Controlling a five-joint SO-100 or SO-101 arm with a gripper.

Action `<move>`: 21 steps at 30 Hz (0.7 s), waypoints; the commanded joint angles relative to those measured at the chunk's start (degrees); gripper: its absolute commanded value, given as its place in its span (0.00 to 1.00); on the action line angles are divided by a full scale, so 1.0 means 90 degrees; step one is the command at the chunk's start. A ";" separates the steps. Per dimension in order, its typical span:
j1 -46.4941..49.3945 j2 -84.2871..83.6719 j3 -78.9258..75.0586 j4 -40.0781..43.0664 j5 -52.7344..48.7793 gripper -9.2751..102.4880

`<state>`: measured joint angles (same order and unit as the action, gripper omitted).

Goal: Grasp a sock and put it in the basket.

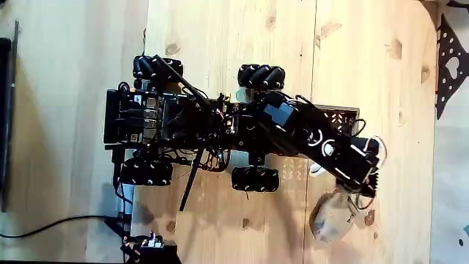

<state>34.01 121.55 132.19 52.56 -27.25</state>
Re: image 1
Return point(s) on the white sock with blue print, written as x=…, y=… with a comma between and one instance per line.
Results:
x=317, y=169

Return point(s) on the beige sock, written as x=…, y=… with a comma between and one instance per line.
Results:
x=331, y=220

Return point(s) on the grey perforated basket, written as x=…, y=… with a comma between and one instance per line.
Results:
x=340, y=119

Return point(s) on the black omni wheel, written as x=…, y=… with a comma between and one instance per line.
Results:
x=146, y=172
x=255, y=179
x=261, y=77
x=157, y=67

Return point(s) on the black perforated cloth with heart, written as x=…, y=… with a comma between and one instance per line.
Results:
x=445, y=55

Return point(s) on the black slanted rod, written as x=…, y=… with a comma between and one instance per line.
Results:
x=179, y=78
x=191, y=179

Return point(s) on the black device with orange bits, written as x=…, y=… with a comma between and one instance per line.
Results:
x=154, y=253

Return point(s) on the black flat panel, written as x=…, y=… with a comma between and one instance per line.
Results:
x=5, y=121

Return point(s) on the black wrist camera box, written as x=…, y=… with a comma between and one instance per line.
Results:
x=364, y=143

